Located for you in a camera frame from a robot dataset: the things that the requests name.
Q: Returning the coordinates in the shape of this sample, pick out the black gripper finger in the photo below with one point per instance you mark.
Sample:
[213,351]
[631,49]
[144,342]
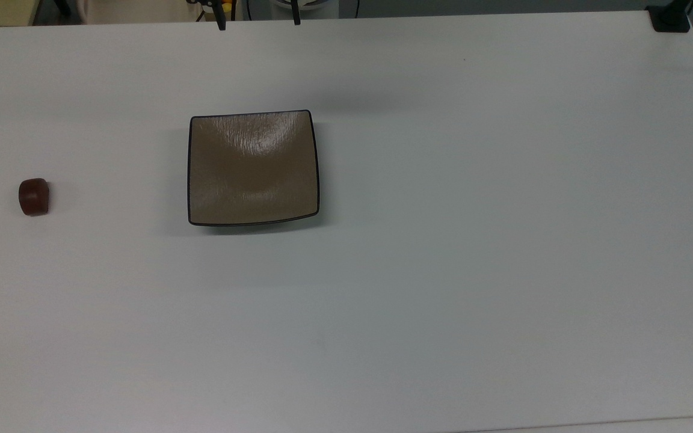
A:
[221,17]
[296,14]

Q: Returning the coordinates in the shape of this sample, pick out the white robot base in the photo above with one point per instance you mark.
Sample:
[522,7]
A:
[313,5]

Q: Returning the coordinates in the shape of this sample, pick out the brown square ceramic plate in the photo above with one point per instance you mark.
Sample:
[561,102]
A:
[253,171]

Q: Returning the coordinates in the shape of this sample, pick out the black table clamp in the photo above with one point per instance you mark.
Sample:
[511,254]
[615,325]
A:
[669,20]

